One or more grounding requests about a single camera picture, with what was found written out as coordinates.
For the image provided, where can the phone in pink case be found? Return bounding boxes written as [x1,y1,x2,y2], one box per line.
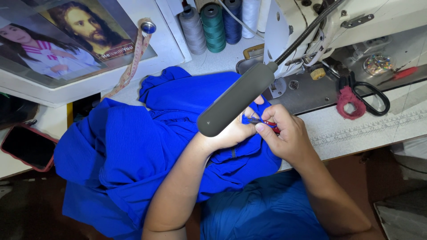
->
[0,123,58,173]

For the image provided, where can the person's right hand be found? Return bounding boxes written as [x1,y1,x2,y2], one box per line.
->
[255,104,316,164]

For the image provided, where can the clear container of pins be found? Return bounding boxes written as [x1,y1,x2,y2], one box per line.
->
[363,54,394,76]

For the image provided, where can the blue round knob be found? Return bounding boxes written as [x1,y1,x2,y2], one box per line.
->
[141,21,157,35]

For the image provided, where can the grey thread spool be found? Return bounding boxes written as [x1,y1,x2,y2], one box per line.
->
[179,5,207,55]

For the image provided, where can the red-handled thread snips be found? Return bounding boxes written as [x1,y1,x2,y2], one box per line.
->
[247,117,281,134]

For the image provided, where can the pink measuring tape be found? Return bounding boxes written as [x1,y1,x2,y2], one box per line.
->
[100,17,153,101]

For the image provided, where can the metal box with brass handle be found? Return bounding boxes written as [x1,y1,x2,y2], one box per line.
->
[236,43,266,76]

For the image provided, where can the white thread spool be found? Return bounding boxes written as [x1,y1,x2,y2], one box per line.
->
[241,0,262,39]

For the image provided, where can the grey sheet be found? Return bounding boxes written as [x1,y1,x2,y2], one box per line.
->
[374,189,427,240]

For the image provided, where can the black scissors with red wrap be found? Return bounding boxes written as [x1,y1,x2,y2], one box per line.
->
[336,71,391,121]

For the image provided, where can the white cord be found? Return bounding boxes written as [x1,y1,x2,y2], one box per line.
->
[218,0,266,40]

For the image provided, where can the person's left hand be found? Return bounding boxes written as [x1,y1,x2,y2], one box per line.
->
[200,96,266,156]

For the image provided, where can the black bag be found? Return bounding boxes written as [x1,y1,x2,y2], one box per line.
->
[0,94,40,131]

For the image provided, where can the green thread spool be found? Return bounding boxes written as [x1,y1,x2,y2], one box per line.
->
[200,3,227,53]

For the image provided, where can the blue fabric garment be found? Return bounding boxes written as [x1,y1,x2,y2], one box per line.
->
[53,66,283,239]

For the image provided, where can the navy thread spool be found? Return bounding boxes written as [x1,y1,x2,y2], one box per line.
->
[222,0,243,45]

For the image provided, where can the ruler strip on table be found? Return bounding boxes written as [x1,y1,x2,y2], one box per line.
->
[310,111,427,147]

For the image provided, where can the red-handled screwdriver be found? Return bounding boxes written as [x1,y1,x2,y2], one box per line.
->
[377,66,419,86]

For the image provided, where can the white cabinet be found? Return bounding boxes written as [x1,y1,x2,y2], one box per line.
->
[0,0,193,108]

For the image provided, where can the grey gooseneck lamp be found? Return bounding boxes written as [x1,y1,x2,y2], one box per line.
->
[196,0,346,137]

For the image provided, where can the white sewing machine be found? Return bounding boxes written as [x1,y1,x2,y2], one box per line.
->
[263,0,427,116]

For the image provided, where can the framed pictures panel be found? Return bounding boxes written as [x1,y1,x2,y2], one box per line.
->
[0,0,159,89]

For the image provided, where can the person's blue clothing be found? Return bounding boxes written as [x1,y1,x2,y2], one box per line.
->
[199,169,329,240]

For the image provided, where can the white thread cone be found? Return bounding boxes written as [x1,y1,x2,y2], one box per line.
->
[257,0,272,34]

